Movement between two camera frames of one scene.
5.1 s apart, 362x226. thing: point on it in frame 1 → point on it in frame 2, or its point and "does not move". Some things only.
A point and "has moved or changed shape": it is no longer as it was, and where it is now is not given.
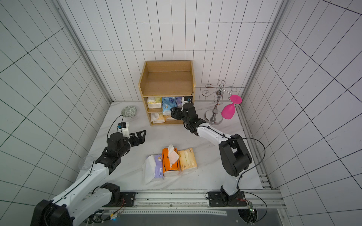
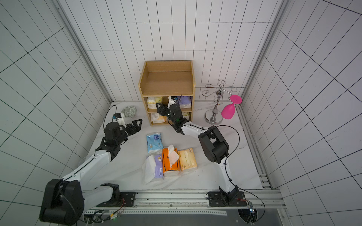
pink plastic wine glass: x=228 y=111 does not move
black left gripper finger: x=139 y=135 → x=135 y=123
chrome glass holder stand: x=214 y=117 does not move
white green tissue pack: x=154 y=102 does not move
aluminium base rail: x=195 y=202 does not move
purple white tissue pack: x=152 y=167 does not move
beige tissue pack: x=187 y=160 does not move
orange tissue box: x=170 y=158 does not move
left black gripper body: x=132 y=141 → x=126 y=128
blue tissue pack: x=168 y=102 has moved or changed shape
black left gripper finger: x=140 y=141 → x=134 y=128
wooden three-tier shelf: x=167 y=78 does not move
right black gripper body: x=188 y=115 → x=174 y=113
